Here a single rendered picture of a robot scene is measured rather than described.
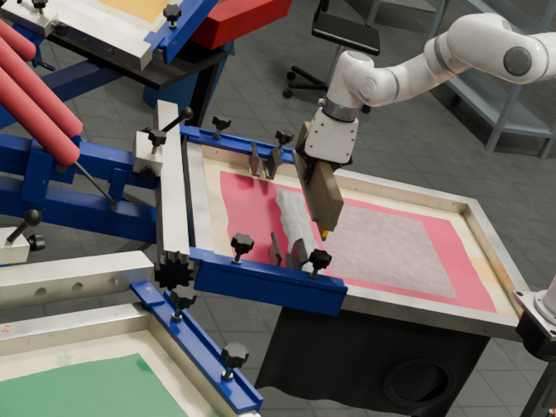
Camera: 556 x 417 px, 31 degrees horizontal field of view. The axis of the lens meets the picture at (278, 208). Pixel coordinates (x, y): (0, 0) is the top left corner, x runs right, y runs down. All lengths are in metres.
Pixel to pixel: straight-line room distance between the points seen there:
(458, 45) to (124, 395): 0.85
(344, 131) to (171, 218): 0.43
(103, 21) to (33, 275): 1.00
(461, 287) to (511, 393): 1.62
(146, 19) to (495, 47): 1.07
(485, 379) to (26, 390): 2.53
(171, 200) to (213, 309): 1.64
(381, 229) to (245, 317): 1.34
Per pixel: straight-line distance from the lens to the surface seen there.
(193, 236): 2.05
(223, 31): 2.99
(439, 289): 2.25
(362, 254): 2.25
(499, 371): 3.97
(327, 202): 2.03
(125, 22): 2.54
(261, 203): 2.31
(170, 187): 2.07
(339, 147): 2.14
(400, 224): 2.45
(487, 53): 1.83
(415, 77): 2.10
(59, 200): 2.17
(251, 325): 3.61
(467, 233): 2.55
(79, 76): 2.76
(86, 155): 2.11
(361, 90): 2.03
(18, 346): 1.66
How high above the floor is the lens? 1.99
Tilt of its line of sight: 27 degrees down
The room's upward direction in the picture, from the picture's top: 19 degrees clockwise
